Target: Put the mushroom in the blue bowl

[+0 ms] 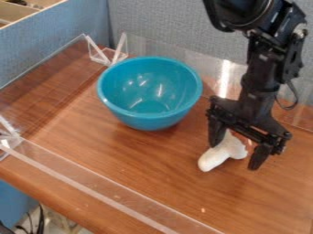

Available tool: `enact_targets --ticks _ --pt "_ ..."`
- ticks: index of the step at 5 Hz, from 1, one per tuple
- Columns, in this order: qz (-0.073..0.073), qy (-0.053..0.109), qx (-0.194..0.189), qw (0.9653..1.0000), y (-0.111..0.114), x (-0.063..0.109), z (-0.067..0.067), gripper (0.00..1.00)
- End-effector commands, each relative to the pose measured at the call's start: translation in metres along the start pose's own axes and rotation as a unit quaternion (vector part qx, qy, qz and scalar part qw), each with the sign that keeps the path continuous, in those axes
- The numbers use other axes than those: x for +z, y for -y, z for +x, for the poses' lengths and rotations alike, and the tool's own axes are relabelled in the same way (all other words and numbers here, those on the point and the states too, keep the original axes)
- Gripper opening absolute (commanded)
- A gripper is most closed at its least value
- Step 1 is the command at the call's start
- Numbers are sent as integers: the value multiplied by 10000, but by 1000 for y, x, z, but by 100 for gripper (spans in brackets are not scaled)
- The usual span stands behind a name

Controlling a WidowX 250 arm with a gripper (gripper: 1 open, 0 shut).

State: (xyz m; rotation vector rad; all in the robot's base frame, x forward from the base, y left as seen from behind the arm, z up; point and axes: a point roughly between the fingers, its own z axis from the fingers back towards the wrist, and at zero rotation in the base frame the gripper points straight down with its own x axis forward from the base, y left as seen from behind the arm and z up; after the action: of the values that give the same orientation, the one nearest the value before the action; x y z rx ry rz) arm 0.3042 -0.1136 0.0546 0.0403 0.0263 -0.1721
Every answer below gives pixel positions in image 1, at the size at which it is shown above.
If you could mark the wooden shelf box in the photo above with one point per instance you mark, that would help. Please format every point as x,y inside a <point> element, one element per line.
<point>16,10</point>

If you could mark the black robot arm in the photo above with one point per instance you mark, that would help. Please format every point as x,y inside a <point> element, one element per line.
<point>274,26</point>

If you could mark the blue plastic bowl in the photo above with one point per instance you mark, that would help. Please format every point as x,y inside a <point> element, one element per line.
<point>149,91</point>

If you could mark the white brown toy mushroom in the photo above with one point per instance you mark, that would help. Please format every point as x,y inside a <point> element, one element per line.
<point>228,148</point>

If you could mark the clear acrylic barrier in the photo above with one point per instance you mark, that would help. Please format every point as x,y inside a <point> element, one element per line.
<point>128,182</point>

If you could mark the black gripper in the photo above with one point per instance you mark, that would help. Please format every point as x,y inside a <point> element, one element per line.
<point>247,116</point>

